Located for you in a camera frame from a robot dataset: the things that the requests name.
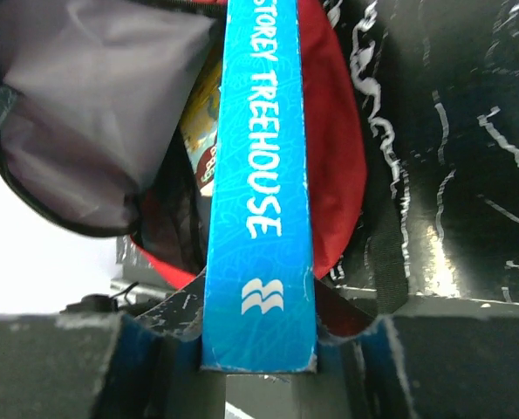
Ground blue treehouse comic book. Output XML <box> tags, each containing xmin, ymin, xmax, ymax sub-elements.
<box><xmin>201</xmin><ymin>1</ymin><xmax>317</xmax><ymax>374</ymax></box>

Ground yellow teal Penguin paperback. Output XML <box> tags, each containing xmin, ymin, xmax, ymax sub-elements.
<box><xmin>180</xmin><ymin>58</ymin><xmax>222</xmax><ymax>197</ymax></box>

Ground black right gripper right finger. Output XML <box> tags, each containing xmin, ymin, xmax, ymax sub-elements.
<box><xmin>302</xmin><ymin>283</ymin><xmax>519</xmax><ymax>418</ymax></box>

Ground red backpack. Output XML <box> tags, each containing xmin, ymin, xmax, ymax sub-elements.
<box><xmin>0</xmin><ymin>1</ymin><xmax>408</xmax><ymax>313</ymax></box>

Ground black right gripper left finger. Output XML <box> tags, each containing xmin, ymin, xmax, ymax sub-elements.
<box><xmin>0</xmin><ymin>277</ymin><xmax>207</xmax><ymax>418</ymax></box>

